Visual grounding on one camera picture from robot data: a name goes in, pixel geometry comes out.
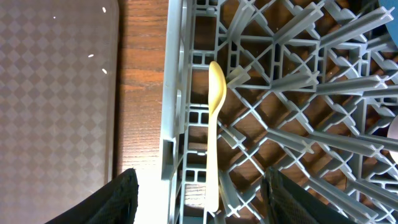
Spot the dark blue plate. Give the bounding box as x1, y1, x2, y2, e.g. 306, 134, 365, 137
377, 0, 398, 47

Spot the yellow plastic spoon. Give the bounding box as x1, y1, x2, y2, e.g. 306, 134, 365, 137
205, 61, 227, 212

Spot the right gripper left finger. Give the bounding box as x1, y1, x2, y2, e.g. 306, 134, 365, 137
49, 168, 139, 224

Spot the brown serving tray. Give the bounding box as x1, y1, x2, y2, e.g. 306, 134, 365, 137
1, 0, 119, 223

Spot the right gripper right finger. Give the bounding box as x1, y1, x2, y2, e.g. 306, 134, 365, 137
261, 167, 355, 224

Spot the grey dishwasher rack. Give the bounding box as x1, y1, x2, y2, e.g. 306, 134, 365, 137
160, 0, 397, 223

